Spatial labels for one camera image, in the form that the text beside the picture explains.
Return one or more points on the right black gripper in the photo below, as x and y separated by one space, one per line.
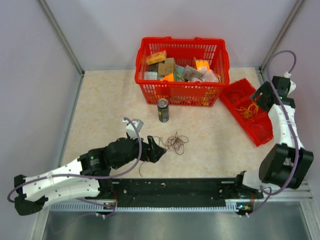
263 90

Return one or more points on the grey printed packet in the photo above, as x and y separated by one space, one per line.
189 73

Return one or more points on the red compartment tray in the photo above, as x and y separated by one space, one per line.
253 120

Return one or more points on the clear plastic pack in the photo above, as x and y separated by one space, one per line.
150 75

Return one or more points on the orange glowing box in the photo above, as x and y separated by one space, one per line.
202 65

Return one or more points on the orange triangular pack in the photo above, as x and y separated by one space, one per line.
168 78

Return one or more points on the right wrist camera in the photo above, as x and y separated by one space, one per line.
292 85

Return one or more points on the black drink can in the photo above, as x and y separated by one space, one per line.
163 110

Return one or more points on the red plastic shopping basket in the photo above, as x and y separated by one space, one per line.
184 51

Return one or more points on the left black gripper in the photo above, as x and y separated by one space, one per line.
155 152

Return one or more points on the yellow snack box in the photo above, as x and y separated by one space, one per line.
156 57

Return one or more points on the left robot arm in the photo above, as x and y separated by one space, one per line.
86 177

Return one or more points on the brown cardboard box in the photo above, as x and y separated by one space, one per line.
167 67

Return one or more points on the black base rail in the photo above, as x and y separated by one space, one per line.
177 192

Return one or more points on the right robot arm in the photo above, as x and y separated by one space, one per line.
288 162

